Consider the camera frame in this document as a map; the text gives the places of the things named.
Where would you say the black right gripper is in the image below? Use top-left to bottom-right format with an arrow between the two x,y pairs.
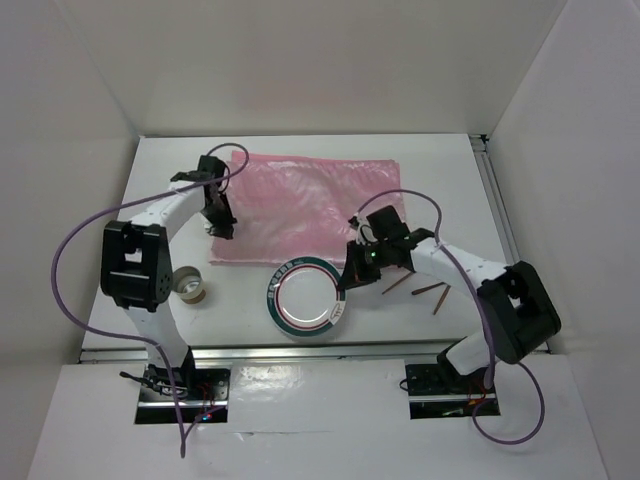
338,238 -> 392,290

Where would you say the white plate green red rim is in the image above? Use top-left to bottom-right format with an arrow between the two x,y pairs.
266,256 -> 347,339

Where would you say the pink rose satin placemat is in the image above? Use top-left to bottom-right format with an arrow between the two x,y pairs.
210,154 -> 401,266

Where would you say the metal cup brown sleeve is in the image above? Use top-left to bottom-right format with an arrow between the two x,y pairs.
172,266 -> 206,305

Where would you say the copper knife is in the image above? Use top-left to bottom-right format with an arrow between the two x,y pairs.
432,285 -> 451,316

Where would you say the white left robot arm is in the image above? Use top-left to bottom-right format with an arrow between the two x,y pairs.
100,155 -> 237,399

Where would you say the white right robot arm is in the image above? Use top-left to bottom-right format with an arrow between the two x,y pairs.
338,206 -> 561,392

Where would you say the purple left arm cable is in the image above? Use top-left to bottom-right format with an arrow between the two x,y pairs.
51,142 -> 251,459

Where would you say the aluminium front rail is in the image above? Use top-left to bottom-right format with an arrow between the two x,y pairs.
79,341 -> 452,365

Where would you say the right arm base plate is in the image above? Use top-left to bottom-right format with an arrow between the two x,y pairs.
399,364 -> 501,420

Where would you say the aluminium side rail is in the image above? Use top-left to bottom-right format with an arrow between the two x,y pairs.
468,134 -> 520,263

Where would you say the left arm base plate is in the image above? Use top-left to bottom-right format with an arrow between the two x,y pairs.
134,368 -> 231,425

